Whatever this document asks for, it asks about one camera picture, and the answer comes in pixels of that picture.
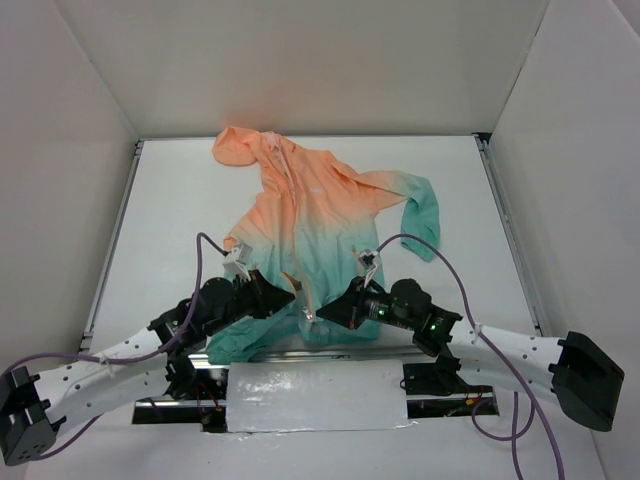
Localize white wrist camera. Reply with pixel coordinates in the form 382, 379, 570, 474
358, 249, 380, 283
222, 242, 252, 281

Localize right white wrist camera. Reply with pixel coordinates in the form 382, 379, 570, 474
358, 249, 380, 283

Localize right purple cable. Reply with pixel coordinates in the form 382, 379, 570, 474
374, 233, 569, 480

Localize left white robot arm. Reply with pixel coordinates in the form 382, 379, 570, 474
1, 270, 295, 466

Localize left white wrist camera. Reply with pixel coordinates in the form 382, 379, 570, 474
222, 242, 252, 281

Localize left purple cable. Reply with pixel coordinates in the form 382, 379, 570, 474
0, 232, 231, 461

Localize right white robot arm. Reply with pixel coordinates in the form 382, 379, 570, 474
317, 277, 624, 432

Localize purple cable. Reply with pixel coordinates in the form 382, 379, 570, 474
374, 233, 569, 480
0, 232, 231, 461

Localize orange and teal gradient jacket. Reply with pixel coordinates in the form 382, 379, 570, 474
206, 127, 441, 364

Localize aluminium table frame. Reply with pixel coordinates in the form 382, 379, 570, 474
87, 136, 546, 352

